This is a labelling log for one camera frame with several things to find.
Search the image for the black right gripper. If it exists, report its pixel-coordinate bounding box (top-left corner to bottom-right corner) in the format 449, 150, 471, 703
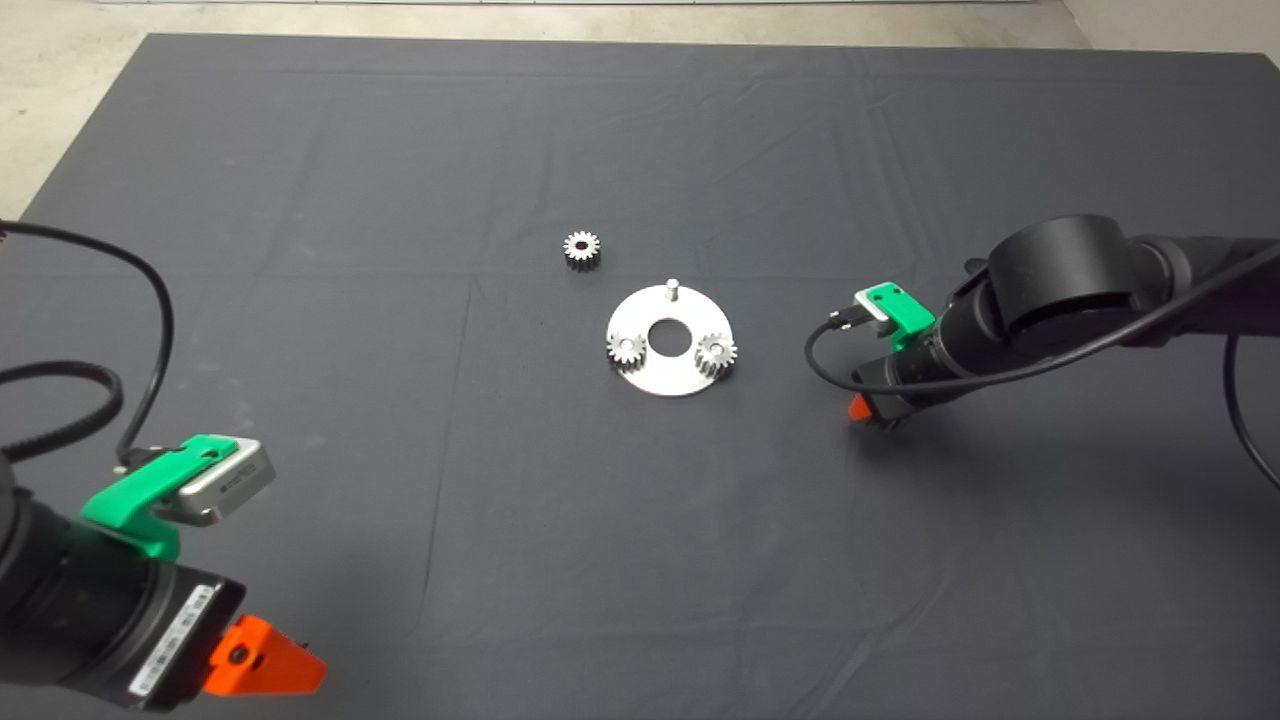
847, 358, 941, 426

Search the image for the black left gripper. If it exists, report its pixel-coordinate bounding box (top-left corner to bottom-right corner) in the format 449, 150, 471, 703
72, 560, 327, 713

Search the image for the round metal plate with pins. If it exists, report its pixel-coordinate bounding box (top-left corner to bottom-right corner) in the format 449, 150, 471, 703
606, 278, 735, 398

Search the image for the dark grey table cloth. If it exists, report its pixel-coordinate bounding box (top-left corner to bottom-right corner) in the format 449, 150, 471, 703
0, 32, 1280, 720

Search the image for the green right camera mount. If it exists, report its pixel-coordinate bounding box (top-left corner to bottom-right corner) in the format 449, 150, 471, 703
866, 284, 937, 351

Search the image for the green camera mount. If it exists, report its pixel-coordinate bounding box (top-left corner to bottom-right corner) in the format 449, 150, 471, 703
80, 434, 239, 561
866, 284, 937, 351

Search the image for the silver left camera box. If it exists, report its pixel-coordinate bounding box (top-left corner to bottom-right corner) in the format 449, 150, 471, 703
160, 440, 276, 528

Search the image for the green left camera mount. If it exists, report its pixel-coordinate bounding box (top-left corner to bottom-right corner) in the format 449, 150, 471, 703
80, 434, 239, 561

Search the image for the thin black left camera cable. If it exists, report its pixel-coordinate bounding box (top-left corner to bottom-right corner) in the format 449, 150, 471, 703
0, 218, 177, 466

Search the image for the black braided left arm hose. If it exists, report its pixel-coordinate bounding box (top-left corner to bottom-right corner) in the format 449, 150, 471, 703
0, 362, 123, 461

